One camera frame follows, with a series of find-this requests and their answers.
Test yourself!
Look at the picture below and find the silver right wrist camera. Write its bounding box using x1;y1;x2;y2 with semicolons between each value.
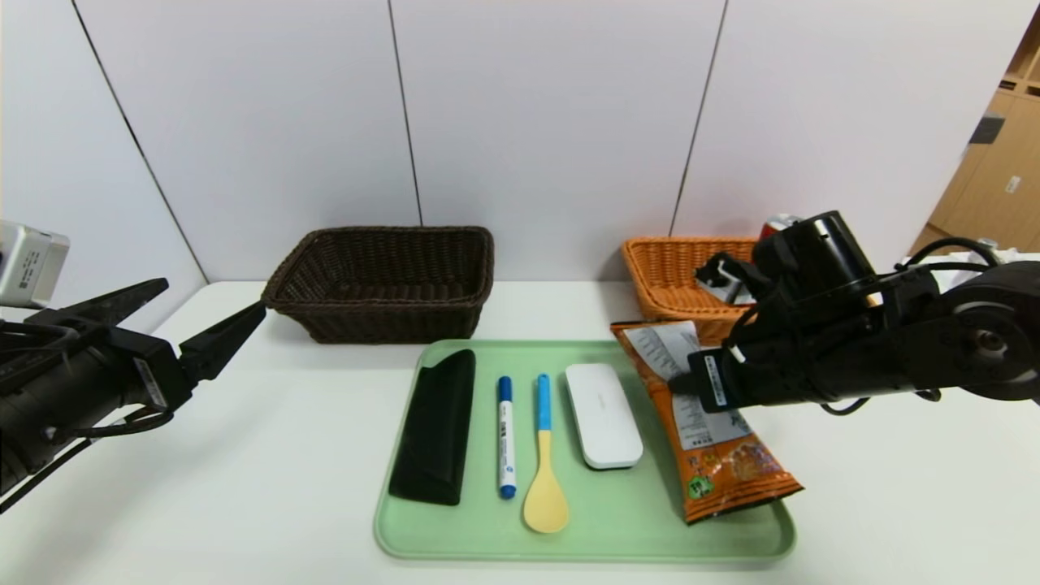
695;252;756;307

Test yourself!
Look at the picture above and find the white rectangular case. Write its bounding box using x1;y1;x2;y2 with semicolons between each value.
565;362;644;470

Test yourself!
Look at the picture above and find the light green plastic tray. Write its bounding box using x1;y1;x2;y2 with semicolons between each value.
374;339;795;563

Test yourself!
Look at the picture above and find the orange wicker basket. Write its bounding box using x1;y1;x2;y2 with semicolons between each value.
622;236;765;346

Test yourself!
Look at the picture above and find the light wooden cabinet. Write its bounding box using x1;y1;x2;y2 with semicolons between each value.
906;6;1040;259

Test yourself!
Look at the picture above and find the yellow spoon with blue handle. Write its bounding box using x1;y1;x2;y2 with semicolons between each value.
522;374;570;535

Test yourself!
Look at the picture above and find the dark brown wicker basket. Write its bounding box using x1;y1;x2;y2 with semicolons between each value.
260;226;495;345

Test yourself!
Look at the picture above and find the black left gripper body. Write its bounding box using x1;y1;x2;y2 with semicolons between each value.
0;324;193;496

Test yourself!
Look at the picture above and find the white side table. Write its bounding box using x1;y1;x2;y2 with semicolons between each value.
926;250;1040;273

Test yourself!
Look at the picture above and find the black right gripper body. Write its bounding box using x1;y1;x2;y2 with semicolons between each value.
687;346;801;414

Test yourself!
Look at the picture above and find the orange snack bag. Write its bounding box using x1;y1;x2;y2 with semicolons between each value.
611;320;805;525

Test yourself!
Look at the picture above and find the blue white marker pen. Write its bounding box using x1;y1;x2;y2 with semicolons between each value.
496;376;518;500

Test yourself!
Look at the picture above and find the black glasses case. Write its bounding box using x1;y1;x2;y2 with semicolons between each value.
388;349;476;506

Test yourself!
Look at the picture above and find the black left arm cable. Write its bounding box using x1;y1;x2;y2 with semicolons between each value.
0;406;176;514

